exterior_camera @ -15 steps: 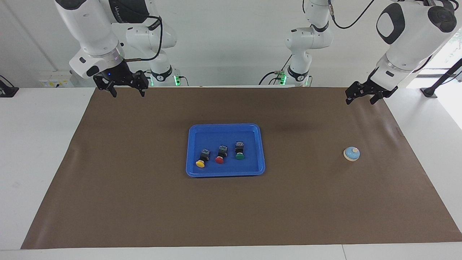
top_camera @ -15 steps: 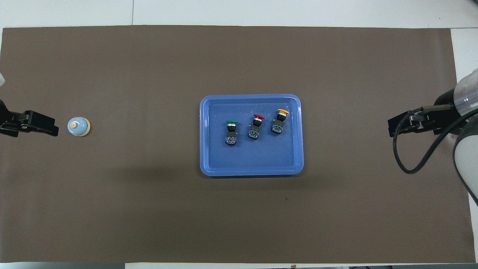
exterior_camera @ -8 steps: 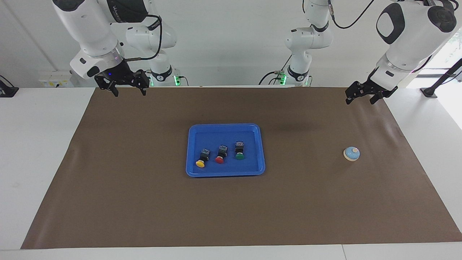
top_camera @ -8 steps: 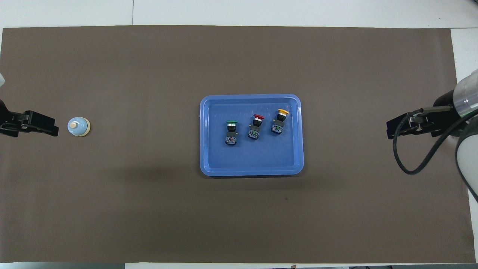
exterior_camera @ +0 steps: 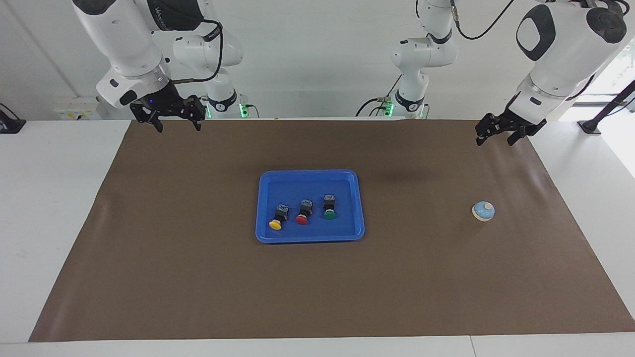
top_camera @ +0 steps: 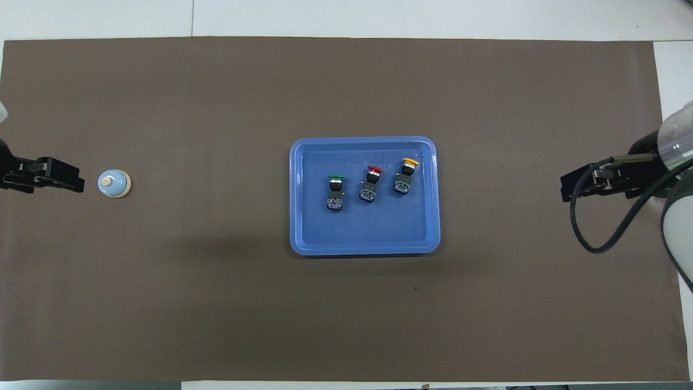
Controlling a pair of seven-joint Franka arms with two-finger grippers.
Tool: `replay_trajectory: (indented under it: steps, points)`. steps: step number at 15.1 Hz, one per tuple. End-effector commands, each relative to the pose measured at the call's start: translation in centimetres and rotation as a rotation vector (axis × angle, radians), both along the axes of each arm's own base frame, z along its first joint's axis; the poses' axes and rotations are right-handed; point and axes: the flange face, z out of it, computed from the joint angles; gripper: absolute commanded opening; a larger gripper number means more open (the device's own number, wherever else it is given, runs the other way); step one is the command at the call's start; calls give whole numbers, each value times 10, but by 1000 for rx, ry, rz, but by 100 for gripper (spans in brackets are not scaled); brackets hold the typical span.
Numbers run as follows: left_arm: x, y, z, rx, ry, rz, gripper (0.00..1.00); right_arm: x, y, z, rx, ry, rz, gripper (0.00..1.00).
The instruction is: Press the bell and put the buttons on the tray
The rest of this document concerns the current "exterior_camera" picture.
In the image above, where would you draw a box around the yellow cap push button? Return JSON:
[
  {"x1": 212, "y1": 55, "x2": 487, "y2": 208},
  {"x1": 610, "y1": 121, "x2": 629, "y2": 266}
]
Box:
[{"x1": 269, "y1": 203, "x2": 290, "y2": 231}]

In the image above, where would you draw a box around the red cap push button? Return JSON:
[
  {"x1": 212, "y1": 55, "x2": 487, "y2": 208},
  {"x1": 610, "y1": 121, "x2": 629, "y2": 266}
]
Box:
[{"x1": 296, "y1": 199, "x2": 314, "y2": 225}]

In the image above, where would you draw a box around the light blue desk bell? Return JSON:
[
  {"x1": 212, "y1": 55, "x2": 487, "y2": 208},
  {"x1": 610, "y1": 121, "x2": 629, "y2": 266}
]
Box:
[{"x1": 472, "y1": 201, "x2": 495, "y2": 222}]

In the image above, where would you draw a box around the blue plastic tray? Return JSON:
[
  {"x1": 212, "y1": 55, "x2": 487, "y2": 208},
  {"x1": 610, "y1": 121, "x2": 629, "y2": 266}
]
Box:
[{"x1": 255, "y1": 170, "x2": 366, "y2": 244}]

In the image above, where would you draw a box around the black stand with pole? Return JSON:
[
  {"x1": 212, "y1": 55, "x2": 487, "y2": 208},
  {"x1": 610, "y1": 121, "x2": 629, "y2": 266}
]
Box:
[{"x1": 577, "y1": 79, "x2": 635, "y2": 135}]

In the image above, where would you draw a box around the bright window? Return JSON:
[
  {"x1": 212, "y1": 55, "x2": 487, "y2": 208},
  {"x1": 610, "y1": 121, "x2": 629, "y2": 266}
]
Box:
[{"x1": 578, "y1": 42, "x2": 635, "y2": 107}]

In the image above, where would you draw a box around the small black stand base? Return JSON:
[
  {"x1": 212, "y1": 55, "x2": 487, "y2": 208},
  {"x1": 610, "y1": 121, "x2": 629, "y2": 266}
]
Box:
[{"x1": 0, "y1": 103, "x2": 27, "y2": 134}]

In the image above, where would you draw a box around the brown table mat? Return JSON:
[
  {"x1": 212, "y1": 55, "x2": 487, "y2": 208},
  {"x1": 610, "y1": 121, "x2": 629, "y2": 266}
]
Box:
[{"x1": 28, "y1": 119, "x2": 635, "y2": 343}]

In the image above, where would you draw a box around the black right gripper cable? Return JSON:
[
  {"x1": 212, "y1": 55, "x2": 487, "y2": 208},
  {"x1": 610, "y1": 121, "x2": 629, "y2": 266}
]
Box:
[{"x1": 171, "y1": 19, "x2": 225, "y2": 84}]

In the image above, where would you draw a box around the white wall socket box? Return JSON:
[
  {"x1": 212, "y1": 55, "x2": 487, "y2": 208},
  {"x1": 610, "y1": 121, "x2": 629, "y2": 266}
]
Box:
[{"x1": 53, "y1": 96, "x2": 103, "y2": 121}]

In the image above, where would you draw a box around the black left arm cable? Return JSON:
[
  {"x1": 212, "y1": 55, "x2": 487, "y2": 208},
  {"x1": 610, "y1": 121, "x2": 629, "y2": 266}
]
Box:
[{"x1": 448, "y1": 0, "x2": 516, "y2": 41}]

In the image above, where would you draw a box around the black base cable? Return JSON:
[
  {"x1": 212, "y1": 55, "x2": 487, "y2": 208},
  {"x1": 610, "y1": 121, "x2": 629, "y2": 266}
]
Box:
[{"x1": 355, "y1": 74, "x2": 403, "y2": 118}]

